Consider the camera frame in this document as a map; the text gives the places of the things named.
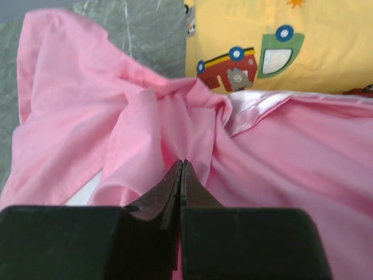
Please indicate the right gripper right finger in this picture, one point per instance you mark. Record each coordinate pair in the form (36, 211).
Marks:
(192, 193)

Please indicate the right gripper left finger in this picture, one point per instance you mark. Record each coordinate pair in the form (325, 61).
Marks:
(153, 224)

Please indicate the white pillow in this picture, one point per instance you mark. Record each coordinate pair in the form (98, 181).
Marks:
(82, 197)

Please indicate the pink satin pillowcase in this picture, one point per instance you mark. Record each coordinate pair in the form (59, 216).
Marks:
(87, 108)

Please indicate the yellow cartoon vehicle pillow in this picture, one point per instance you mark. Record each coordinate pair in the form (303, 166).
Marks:
(310, 46)

